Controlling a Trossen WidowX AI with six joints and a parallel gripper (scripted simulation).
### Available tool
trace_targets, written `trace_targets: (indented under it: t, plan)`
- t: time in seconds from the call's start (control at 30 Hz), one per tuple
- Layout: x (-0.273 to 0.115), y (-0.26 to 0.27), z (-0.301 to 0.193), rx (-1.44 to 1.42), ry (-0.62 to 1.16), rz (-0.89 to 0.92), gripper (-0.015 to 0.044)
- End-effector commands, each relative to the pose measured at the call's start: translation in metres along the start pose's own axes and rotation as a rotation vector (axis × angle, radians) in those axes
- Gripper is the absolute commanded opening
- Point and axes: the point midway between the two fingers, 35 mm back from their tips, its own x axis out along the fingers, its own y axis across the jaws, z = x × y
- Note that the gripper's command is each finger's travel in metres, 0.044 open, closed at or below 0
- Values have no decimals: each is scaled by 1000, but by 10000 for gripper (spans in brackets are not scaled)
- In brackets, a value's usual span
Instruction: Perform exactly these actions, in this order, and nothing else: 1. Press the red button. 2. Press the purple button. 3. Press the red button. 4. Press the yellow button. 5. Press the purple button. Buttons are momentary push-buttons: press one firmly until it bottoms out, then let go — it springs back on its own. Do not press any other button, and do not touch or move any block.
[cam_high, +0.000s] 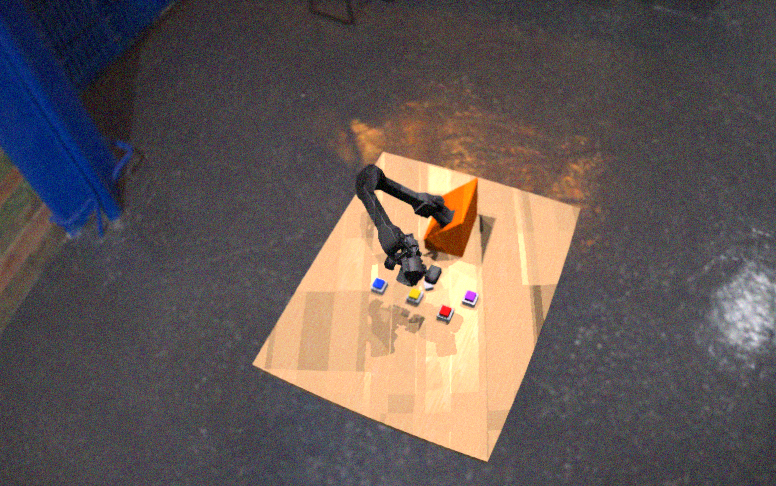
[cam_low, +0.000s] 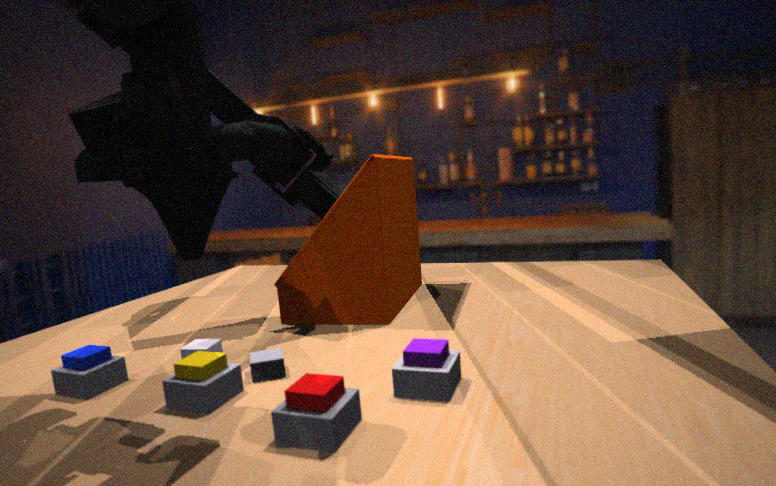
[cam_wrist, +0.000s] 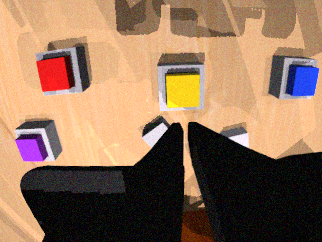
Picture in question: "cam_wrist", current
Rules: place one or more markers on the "purple button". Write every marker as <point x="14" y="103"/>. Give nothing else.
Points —
<point x="38" y="141"/>

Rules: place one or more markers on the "blue button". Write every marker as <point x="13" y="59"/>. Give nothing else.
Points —
<point x="293" y="77"/>

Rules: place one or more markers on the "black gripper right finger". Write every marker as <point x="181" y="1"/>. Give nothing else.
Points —
<point x="248" y="195"/>

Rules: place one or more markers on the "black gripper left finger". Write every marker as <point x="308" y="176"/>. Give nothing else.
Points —
<point x="148" y="195"/>

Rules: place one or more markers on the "red button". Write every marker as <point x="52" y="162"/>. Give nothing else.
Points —
<point x="63" y="71"/>

